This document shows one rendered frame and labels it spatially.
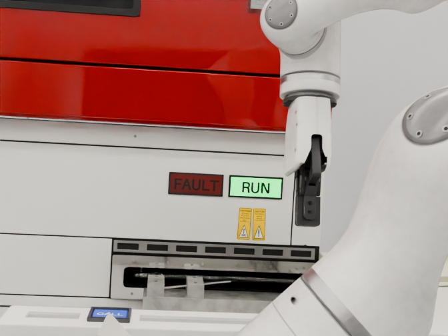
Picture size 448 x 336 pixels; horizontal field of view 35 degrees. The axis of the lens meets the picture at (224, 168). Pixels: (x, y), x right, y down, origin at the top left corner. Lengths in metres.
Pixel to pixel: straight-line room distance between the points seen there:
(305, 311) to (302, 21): 0.41
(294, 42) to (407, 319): 0.43
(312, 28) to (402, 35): 2.30
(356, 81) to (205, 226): 1.71
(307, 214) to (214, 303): 0.54
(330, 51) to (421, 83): 2.24
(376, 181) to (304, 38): 0.33
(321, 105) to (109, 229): 0.72
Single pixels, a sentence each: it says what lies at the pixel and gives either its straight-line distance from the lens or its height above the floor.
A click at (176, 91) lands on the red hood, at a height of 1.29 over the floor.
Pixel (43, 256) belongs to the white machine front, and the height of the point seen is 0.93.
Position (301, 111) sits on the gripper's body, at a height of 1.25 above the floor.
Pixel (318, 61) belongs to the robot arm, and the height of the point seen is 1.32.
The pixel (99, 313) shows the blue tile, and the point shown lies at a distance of 0.99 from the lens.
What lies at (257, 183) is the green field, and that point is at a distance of 1.55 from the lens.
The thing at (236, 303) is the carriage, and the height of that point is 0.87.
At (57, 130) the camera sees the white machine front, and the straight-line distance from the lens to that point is 1.55.
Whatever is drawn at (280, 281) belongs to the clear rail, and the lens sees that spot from 1.59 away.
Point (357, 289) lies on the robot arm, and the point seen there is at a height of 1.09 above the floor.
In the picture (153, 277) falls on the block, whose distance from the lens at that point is 1.50.
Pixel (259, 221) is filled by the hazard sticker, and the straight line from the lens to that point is 1.56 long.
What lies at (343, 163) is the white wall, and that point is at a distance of 3.12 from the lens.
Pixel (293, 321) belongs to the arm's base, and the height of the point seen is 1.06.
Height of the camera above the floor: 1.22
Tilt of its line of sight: 3 degrees down
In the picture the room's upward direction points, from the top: 3 degrees clockwise
